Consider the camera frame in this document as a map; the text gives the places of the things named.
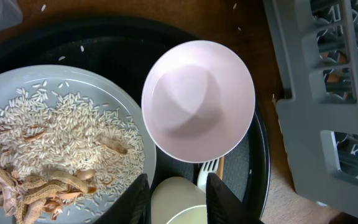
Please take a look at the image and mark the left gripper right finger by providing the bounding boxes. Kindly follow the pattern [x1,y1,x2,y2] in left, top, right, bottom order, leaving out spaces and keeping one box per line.
[206,173,263,224]

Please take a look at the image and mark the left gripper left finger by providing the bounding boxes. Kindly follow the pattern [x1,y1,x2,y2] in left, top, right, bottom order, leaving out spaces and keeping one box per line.
[94,174,150,224]

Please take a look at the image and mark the wooden chopstick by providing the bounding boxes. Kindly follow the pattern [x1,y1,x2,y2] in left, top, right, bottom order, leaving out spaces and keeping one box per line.
[216,156,224,180]

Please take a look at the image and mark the cream cup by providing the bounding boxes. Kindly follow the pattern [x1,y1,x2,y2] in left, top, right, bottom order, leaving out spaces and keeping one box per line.
[151,177,208,224]

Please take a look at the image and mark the white plastic fork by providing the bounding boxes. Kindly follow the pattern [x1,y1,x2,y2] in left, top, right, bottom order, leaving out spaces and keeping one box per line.
[197,159,219,193]

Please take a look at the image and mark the grey plate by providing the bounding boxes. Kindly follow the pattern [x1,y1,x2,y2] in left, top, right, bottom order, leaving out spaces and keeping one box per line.
[0,64,157,224]

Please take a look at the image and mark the pink bowl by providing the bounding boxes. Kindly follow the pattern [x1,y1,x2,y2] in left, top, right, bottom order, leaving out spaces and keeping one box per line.
[141,40,256,163]

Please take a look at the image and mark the peanut shells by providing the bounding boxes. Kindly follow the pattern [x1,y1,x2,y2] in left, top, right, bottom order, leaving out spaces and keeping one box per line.
[0,121,144,223]

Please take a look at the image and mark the rice pile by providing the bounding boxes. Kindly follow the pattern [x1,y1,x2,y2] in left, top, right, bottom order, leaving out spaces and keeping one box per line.
[0,83,145,223]

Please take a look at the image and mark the grey dishwasher rack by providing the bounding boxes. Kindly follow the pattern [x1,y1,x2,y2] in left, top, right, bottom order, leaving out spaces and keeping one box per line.
[264,0,358,218]

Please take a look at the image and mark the black round tray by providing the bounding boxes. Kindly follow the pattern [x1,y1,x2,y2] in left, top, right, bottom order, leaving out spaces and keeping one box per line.
[0,16,271,217]

